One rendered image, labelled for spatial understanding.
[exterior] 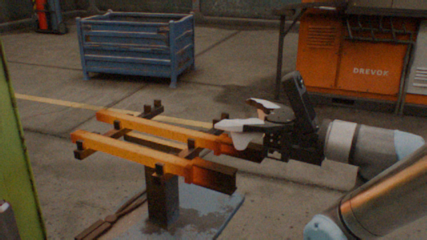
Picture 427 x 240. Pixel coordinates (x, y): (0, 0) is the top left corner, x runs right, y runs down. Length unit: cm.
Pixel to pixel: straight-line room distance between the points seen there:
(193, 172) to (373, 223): 32
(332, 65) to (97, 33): 254
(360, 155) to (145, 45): 361
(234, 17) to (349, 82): 470
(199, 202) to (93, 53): 357
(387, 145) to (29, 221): 90
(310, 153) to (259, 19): 723
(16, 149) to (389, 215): 84
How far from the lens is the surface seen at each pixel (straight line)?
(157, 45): 408
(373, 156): 67
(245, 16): 796
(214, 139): 79
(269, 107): 76
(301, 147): 71
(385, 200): 54
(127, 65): 429
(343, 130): 67
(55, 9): 766
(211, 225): 98
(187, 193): 110
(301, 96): 67
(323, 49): 364
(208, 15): 822
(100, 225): 100
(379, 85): 372
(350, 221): 58
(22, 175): 106
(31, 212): 112
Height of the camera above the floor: 130
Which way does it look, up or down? 24 degrees down
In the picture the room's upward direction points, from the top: straight up
